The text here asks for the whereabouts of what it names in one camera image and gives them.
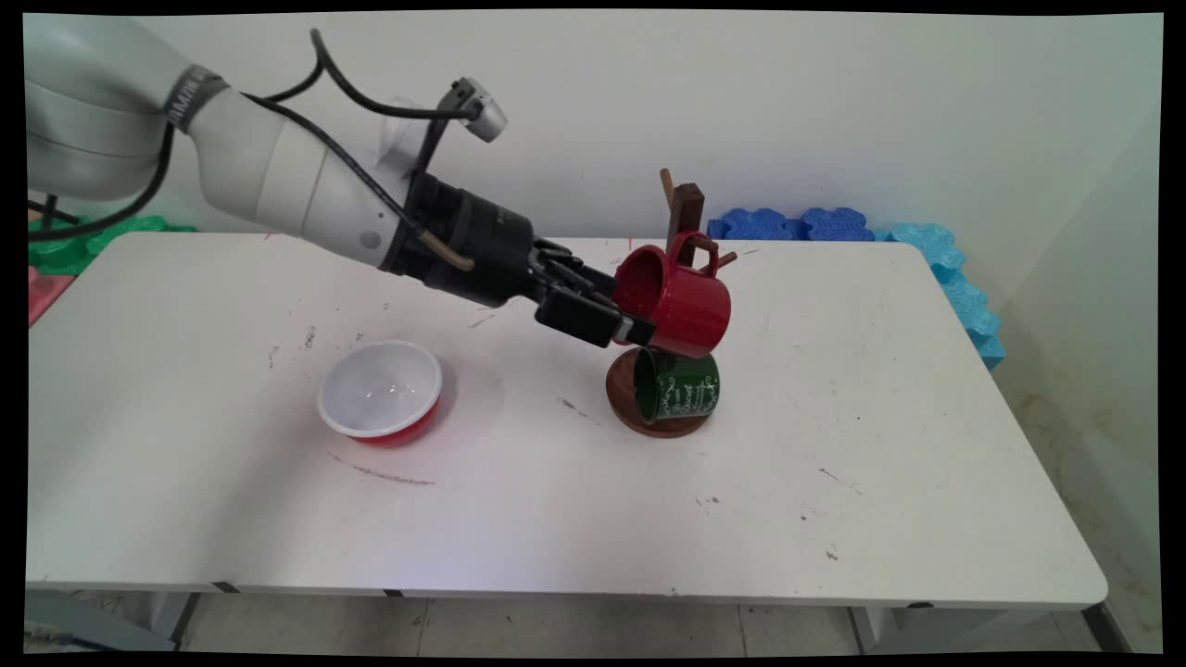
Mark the black camera cable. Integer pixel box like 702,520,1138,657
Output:
232,28,487,121

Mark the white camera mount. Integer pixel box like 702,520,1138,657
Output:
378,93,436,179

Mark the brown wooden mug tree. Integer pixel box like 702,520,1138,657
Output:
607,169,739,439

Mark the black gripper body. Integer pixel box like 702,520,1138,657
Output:
380,171,557,308

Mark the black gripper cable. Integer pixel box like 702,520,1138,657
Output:
28,88,475,271

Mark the grey cable strap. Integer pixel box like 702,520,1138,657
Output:
165,65,230,132

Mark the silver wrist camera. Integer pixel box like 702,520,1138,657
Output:
451,79,509,143

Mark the red foam tile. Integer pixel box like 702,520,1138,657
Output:
28,267,77,327

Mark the red ceramic mug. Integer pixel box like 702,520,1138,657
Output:
612,230,733,359

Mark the red bowl with white inside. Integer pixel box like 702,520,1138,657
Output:
317,340,444,447

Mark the green foam tile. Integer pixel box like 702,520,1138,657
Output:
28,215,197,277

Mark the dark blue foam tile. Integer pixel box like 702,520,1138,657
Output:
801,207,877,244
707,207,805,244

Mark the green mug with white print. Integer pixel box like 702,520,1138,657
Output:
633,347,722,425

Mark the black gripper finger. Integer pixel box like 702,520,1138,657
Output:
535,287,658,349
533,239,618,298

